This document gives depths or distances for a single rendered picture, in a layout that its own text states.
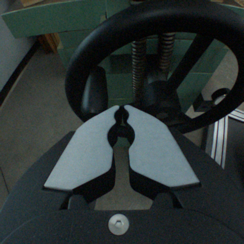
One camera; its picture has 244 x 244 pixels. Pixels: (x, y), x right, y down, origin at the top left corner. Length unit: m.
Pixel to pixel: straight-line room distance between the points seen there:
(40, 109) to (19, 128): 0.25
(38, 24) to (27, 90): 1.32
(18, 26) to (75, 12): 0.13
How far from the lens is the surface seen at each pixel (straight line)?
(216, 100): 0.51
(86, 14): 0.33
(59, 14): 0.35
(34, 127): 1.34
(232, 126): 1.14
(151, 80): 0.24
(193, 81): 0.49
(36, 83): 1.68
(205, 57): 0.44
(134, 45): 0.23
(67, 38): 0.37
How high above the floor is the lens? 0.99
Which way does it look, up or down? 63 degrees down
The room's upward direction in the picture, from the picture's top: 2 degrees counter-clockwise
